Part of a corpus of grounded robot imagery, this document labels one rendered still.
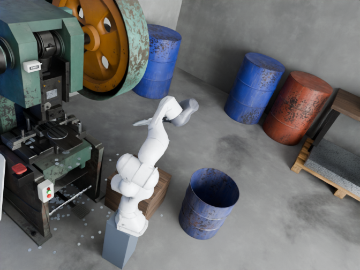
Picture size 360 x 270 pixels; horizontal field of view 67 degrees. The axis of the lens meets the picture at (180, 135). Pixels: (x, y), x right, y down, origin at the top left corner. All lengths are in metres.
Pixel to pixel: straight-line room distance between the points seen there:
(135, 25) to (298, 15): 2.95
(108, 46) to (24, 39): 0.53
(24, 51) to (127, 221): 1.12
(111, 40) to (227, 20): 2.99
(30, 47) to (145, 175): 0.86
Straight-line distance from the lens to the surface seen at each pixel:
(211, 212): 2.20
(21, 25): 1.62
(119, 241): 2.00
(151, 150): 1.28
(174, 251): 2.41
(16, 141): 2.01
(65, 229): 2.43
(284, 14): 4.34
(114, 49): 1.87
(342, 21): 4.23
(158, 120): 1.38
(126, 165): 1.32
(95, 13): 1.93
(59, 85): 1.87
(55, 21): 1.73
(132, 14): 1.73
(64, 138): 1.96
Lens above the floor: 2.05
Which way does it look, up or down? 36 degrees down
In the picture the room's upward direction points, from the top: 17 degrees clockwise
